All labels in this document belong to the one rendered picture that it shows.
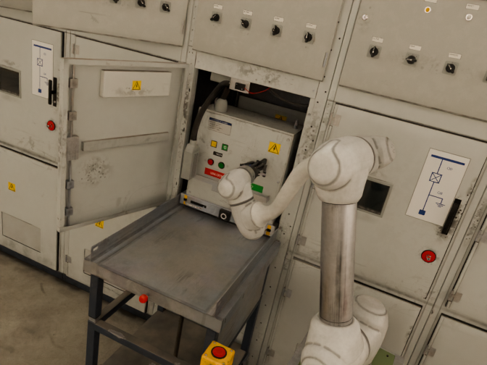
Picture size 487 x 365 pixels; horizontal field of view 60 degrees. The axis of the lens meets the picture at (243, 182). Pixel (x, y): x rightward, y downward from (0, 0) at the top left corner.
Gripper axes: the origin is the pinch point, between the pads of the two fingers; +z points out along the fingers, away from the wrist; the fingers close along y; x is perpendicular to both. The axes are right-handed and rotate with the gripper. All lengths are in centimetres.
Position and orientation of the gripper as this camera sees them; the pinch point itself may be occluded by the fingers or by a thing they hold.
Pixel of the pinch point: (262, 163)
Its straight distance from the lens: 197.8
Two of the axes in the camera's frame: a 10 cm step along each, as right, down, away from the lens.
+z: 3.8, -2.9, 8.8
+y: 9.1, 3.0, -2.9
